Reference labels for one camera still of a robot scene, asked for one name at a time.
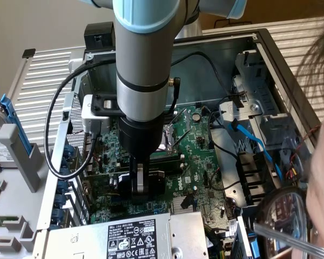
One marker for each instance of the short black expansion slot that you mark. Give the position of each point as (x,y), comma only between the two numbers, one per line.
(116,209)

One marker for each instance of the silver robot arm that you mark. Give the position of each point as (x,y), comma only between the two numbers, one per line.
(143,54)

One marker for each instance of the green motherboard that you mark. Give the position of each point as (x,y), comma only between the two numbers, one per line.
(199,162)

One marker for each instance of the black table end cap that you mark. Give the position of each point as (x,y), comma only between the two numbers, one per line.
(28,53)

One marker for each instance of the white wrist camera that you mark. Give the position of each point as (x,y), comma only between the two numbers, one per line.
(93,121)

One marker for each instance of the black box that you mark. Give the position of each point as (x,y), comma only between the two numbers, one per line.
(97,35)

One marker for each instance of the coin battery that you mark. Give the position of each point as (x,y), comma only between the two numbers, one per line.
(196,116)

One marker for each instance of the green graphics card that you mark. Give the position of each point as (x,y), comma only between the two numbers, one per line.
(102,183)

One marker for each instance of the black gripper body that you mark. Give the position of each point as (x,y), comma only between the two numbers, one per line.
(137,137)

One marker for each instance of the open metal PC case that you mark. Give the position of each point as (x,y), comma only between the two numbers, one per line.
(205,78)

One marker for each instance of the black fan shroud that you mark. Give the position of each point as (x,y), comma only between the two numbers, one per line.
(255,175)

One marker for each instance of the grey parts rack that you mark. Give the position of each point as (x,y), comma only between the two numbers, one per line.
(16,151)

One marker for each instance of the eyeglasses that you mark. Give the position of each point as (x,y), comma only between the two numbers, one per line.
(286,215)

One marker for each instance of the black RAM slot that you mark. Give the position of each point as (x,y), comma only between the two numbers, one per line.
(167,161)

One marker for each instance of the silver heat sink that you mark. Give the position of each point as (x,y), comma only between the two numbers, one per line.
(176,205)

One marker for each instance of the silver disk bay bracket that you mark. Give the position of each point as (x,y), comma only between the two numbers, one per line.
(232,110)

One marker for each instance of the silver power supply unit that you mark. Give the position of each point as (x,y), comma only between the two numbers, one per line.
(91,237)

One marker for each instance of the grey disk bay cage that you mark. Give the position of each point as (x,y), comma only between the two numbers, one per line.
(243,242)

